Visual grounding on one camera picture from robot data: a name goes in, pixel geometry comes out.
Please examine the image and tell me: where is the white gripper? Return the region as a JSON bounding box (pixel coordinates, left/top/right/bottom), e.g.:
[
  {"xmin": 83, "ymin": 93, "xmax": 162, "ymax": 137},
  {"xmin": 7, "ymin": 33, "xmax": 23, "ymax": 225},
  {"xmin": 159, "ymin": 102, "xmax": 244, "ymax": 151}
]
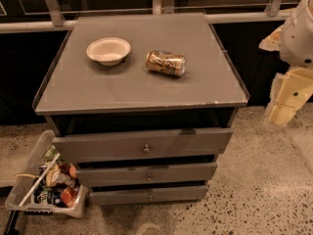
[{"xmin": 267, "ymin": 66, "xmax": 313, "ymax": 126}]

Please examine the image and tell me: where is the grey drawer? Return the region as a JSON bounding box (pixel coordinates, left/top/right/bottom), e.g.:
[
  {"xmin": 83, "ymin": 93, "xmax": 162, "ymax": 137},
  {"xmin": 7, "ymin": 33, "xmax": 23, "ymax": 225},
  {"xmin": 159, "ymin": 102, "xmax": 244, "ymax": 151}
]
[
  {"xmin": 53, "ymin": 128, "xmax": 233, "ymax": 164},
  {"xmin": 76, "ymin": 163, "xmax": 217, "ymax": 188},
  {"xmin": 90, "ymin": 185, "xmax": 208, "ymax": 206}
]

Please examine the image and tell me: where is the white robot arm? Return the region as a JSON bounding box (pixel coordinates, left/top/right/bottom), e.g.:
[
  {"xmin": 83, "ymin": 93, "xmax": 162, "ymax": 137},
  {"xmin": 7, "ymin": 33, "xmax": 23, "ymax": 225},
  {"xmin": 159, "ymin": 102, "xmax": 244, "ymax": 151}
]
[{"xmin": 259, "ymin": 0, "xmax": 313, "ymax": 129}]

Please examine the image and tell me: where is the grey top drawer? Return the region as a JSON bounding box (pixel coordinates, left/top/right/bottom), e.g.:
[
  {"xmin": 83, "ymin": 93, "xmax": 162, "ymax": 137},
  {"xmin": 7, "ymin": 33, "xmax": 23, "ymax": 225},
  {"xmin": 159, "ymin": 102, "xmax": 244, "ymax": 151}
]
[{"xmin": 53, "ymin": 128, "xmax": 233, "ymax": 164}]

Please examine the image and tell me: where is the grey drawer cabinet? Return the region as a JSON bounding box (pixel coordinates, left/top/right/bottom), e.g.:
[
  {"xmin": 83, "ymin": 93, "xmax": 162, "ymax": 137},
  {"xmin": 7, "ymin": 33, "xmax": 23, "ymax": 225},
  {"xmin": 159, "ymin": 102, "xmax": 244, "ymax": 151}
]
[{"xmin": 33, "ymin": 14, "xmax": 248, "ymax": 194}]

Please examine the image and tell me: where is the grey bottom drawer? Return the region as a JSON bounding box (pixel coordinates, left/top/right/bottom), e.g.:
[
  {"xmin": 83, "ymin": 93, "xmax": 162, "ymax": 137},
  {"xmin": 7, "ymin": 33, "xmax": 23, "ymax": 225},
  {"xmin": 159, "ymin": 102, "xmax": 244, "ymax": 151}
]
[{"xmin": 90, "ymin": 185, "xmax": 208, "ymax": 206}]

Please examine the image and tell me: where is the crushed golden soda can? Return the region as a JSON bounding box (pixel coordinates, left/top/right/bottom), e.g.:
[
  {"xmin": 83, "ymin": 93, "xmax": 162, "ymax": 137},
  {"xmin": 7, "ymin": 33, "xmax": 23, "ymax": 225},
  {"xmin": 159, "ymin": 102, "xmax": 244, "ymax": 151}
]
[{"xmin": 146, "ymin": 50, "xmax": 186, "ymax": 77}]

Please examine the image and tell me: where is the metal railing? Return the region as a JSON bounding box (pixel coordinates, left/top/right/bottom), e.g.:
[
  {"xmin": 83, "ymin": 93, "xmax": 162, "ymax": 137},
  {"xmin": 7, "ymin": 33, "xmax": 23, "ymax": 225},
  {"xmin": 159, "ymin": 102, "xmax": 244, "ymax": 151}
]
[{"xmin": 0, "ymin": 0, "xmax": 300, "ymax": 33}]

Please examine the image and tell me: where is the white paper bowl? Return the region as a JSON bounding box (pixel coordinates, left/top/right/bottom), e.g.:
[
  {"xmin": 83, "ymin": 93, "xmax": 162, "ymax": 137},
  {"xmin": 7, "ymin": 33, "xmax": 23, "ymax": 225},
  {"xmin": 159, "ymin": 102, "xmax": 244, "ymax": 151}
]
[{"xmin": 86, "ymin": 37, "xmax": 131, "ymax": 67}]

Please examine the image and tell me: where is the red snack bag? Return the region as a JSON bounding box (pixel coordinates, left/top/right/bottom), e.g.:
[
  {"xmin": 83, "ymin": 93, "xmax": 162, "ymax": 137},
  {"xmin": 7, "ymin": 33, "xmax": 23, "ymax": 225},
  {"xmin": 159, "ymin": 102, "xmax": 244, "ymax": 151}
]
[{"xmin": 60, "ymin": 187, "xmax": 77, "ymax": 208}]

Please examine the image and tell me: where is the white stick in bin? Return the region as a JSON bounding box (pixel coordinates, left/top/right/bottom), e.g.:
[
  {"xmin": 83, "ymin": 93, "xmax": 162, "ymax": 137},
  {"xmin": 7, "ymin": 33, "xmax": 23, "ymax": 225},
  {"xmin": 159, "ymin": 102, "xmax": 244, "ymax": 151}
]
[{"xmin": 18, "ymin": 153, "xmax": 60, "ymax": 207}]

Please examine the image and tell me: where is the beige crumpled wrapper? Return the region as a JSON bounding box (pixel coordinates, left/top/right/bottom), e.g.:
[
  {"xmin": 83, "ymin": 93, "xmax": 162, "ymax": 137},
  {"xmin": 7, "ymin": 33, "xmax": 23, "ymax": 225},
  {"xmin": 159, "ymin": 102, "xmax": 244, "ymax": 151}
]
[{"xmin": 46, "ymin": 166, "xmax": 75, "ymax": 188}]

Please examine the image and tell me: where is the blue snack package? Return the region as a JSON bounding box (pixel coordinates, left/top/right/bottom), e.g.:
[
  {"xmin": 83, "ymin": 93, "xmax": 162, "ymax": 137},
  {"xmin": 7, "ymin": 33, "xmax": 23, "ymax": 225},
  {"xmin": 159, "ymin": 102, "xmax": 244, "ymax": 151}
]
[{"xmin": 33, "ymin": 188, "xmax": 62, "ymax": 206}]

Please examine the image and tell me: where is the clear plastic bin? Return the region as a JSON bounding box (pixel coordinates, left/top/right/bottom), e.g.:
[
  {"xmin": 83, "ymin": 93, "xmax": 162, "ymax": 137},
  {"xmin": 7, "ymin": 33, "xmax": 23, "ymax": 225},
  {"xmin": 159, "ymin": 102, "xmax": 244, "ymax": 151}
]
[{"xmin": 6, "ymin": 130, "xmax": 89, "ymax": 218}]

